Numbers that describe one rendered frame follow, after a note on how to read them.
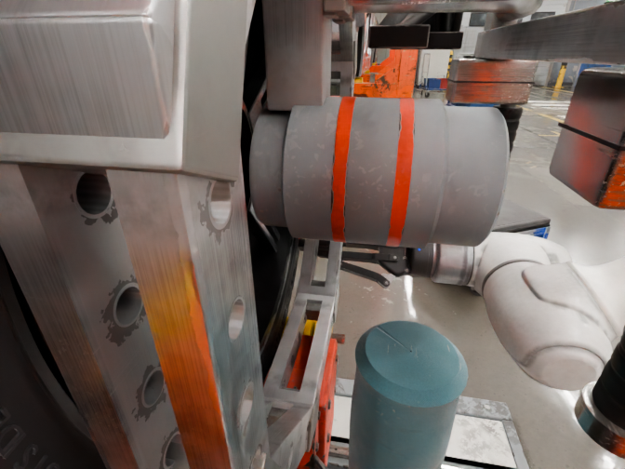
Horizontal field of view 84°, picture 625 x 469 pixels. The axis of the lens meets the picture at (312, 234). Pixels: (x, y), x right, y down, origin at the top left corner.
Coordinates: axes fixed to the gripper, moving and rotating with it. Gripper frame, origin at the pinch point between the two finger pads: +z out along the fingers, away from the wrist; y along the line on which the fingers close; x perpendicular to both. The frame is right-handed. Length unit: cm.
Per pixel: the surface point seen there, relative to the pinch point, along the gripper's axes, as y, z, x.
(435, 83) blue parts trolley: 610, -138, -655
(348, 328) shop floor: -11, -4, -80
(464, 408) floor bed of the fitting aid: -29, -39, -49
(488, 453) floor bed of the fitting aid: -38, -43, -41
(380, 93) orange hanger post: 237, -9, -244
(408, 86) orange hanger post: 242, -37, -239
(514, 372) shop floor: -18, -61, -72
